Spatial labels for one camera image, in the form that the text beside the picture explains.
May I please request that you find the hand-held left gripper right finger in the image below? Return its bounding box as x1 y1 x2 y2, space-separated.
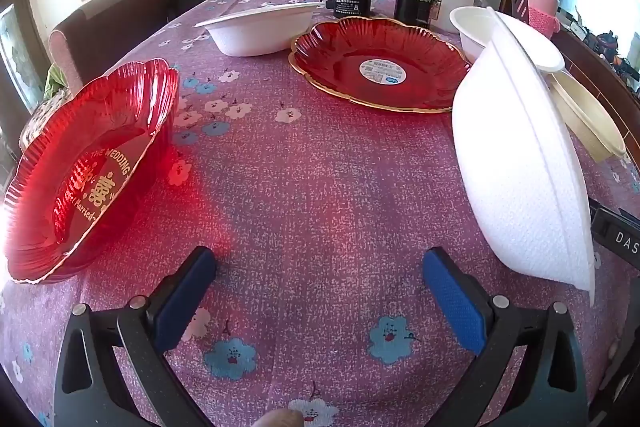
422 247 589 427

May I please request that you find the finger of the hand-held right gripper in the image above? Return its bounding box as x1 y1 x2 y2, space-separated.
589 202 640 269

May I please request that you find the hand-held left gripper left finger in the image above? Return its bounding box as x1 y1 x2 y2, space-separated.
52 246 218 427

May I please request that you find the cream paper bowl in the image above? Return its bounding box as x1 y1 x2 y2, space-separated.
547 69 627 160

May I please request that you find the large white paper bowl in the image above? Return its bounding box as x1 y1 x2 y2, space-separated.
195 2 326 56
451 7 601 308

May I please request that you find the red plate with gold lettering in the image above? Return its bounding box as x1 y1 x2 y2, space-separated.
2 58 181 284

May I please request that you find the small white paper bowl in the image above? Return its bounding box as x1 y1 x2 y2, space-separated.
448 6 566 72

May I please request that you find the red plate with round sticker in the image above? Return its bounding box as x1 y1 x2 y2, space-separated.
289 17 473 114

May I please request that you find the person's left hand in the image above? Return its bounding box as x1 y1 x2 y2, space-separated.
254 408 304 427

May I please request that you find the wooden cabinet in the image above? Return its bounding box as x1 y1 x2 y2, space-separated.
550 27 640 138

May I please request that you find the purple floral tablecloth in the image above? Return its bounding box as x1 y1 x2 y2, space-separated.
0 0 640 427

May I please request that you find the patterned cushion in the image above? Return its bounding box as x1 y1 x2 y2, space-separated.
20 62 71 148

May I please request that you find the pink knit-sleeved bottle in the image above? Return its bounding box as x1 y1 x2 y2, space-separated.
524 0 562 38

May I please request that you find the brown armchair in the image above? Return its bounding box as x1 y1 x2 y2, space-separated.
49 0 176 95

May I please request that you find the dark motor with wooden knob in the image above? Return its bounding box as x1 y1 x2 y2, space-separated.
394 0 445 28

